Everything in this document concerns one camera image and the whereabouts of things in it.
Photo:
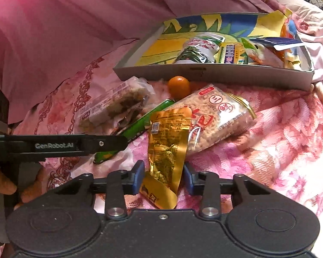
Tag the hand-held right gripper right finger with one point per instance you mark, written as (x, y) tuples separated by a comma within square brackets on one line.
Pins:
[(189, 178)]

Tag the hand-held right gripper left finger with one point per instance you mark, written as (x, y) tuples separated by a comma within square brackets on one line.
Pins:
[(138, 177)]

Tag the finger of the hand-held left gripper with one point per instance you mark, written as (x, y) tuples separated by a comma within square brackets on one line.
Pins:
[(107, 143)]

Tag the green stick snack packet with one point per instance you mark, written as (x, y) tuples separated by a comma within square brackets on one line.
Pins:
[(137, 127)]

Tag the clear rice cake packet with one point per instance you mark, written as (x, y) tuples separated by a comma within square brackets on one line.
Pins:
[(110, 107)]

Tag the gold foil snack packet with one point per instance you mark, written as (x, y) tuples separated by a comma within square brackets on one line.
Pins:
[(164, 145)]

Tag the puffed rice packet red print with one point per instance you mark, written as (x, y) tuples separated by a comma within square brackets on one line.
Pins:
[(218, 118)]

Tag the small orange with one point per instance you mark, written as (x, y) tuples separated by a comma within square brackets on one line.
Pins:
[(179, 87)]

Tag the grey box with painted lining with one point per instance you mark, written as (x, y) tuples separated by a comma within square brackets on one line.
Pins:
[(218, 75)]

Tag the yellow snack packet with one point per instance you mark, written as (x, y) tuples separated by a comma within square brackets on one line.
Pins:
[(231, 55)]

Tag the white green seaweed packet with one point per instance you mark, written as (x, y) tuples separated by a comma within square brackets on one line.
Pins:
[(199, 48)]

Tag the white green label snack packet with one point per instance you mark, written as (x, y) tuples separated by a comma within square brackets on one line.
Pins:
[(261, 56)]

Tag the dark blue snack packet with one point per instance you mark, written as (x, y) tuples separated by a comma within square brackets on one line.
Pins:
[(282, 41)]

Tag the orange snack packet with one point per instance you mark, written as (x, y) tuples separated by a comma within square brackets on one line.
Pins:
[(286, 29)]

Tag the person's left hand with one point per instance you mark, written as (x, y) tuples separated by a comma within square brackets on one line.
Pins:
[(2, 184)]

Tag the pink floral bedsheet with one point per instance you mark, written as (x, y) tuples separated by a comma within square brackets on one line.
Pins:
[(285, 139)]

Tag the large pink hanging cloth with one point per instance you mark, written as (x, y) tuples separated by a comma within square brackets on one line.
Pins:
[(70, 18)]

